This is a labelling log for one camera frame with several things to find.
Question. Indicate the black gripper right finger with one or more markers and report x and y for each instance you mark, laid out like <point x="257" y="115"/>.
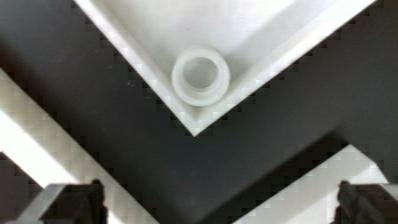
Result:
<point x="367" y="204"/>

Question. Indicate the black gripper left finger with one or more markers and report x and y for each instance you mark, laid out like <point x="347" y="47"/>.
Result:
<point x="68" y="204"/>

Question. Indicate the white square tabletop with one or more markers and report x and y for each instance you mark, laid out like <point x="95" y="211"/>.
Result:
<point x="210" y="46"/>

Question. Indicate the white obstacle fence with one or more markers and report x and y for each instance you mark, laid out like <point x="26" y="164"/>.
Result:
<point x="54" y="160"/>

